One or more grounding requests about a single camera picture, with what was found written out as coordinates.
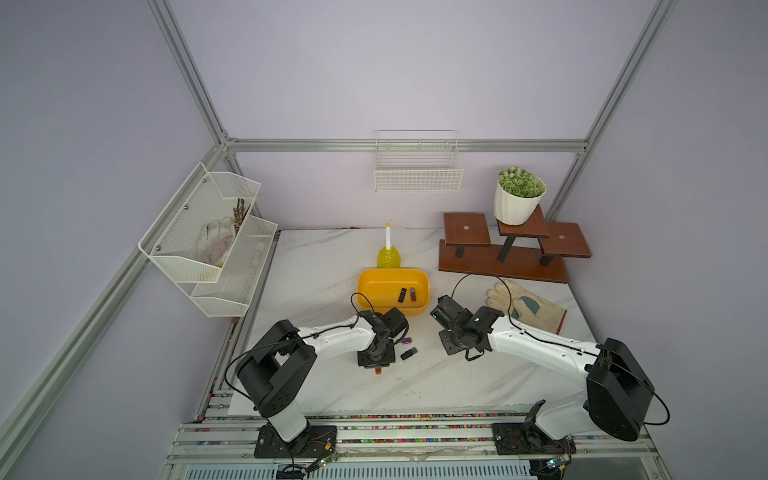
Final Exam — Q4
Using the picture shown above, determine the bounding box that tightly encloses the grey black usb flash drive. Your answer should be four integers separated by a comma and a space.
400, 347, 418, 361

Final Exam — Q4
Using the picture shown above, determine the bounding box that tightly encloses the yellow plastic storage box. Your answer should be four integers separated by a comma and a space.
357, 268, 431, 317

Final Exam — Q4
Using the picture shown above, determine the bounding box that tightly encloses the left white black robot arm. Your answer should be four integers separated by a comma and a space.
225, 308, 409, 450

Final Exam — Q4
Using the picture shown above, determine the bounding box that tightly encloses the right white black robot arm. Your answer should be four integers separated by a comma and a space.
430, 280, 658, 452

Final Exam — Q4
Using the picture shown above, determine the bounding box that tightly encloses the beige work glove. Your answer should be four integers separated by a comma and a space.
486, 280, 567, 334

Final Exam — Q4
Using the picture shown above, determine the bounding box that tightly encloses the yellow green spray bottle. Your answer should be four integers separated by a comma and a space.
377, 223, 401, 269

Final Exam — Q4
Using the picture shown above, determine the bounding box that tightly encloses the brown wooden tiered stand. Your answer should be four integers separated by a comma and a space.
439, 207, 592, 284

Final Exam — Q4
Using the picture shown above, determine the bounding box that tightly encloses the white pot green plant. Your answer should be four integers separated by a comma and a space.
494, 166, 547, 226

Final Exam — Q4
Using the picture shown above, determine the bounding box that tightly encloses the clear plastic bag in shelf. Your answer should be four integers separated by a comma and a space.
196, 217, 236, 267

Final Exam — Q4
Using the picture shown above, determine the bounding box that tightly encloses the white mesh two-tier shelf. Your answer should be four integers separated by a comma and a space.
138, 164, 278, 318

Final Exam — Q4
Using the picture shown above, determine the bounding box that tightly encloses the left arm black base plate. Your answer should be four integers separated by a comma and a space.
254, 424, 338, 459

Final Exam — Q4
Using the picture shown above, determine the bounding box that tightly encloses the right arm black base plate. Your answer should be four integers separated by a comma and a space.
491, 423, 576, 455

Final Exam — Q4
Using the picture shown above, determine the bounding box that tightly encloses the white wire wall basket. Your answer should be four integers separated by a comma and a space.
374, 130, 464, 193

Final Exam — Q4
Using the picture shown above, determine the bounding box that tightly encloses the aluminium rail base frame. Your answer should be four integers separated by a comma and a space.
160, 408, 671, 479

